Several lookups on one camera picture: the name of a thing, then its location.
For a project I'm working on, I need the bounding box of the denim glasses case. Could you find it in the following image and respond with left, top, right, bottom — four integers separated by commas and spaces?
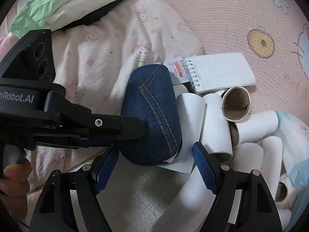
121, 64, 182, 166

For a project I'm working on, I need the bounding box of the left human hand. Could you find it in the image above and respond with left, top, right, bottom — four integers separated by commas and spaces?
1, 160, 32, 202

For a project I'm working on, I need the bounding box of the long white paper tube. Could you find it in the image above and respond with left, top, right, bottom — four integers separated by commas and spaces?
148, 142, 264, 232

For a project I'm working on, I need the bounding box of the cream cartoon blanket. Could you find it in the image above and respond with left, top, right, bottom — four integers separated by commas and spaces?
0, 0, 206, 227

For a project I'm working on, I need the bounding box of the green white diaper pack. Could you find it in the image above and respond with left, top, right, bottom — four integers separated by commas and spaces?
9, 0, 117, 39

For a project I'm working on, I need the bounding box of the small blue tissue pack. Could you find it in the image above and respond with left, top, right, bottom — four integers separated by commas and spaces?
275, 111, 308, 189

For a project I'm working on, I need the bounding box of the open-end cardboard tube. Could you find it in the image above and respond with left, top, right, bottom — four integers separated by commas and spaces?
222, 86, 251, 122

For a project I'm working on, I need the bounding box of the white spiral notepad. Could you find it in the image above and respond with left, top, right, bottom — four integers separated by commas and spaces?
163, 53, 256, 94

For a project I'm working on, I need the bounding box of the pink Hello Kitty mat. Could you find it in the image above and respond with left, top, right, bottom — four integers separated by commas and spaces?
98, 0, 308, 231

